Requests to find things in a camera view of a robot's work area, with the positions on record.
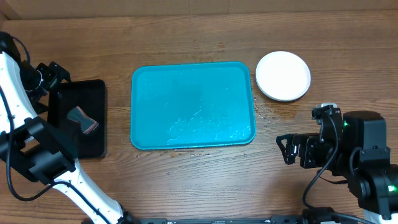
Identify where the teal plastic serving tray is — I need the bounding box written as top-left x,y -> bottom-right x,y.
130,62 -> 256,151

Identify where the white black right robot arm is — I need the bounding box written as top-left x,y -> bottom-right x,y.
276,103 -> 397,223

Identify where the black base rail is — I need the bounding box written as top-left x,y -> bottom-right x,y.
81,214 -> 358,224

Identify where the black rectangular tray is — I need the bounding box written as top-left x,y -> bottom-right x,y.
47,80 -> 107,159

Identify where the black orange sponge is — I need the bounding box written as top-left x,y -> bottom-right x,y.
67,106 -> 99,134

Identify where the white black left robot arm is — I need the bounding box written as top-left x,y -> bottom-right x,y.
1,32 -> 139,223

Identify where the light blue plate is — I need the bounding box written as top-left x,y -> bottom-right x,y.
258,85 -> 309,102

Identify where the white plate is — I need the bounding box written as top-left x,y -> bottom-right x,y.
255,51 -> 312,87

